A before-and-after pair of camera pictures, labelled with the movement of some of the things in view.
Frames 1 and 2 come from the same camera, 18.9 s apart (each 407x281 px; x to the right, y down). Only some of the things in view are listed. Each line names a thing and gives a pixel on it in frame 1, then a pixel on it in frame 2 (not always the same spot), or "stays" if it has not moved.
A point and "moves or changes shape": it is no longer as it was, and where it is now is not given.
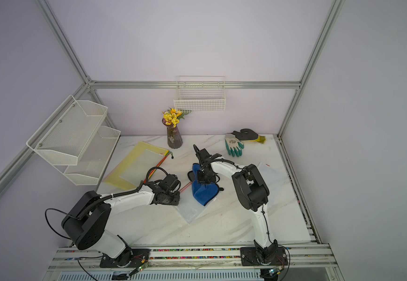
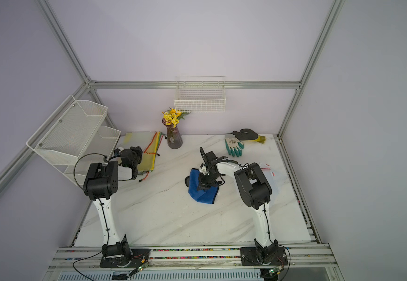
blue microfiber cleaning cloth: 203,192 stays
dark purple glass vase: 174,139 stays
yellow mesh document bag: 137,166 moves or changes shape
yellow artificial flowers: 171,116 stays
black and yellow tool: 249,135 stays
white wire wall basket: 197,93 stays
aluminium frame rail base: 305,263 stays
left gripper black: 176,199 → 138,150
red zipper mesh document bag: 189,206 → 147,159
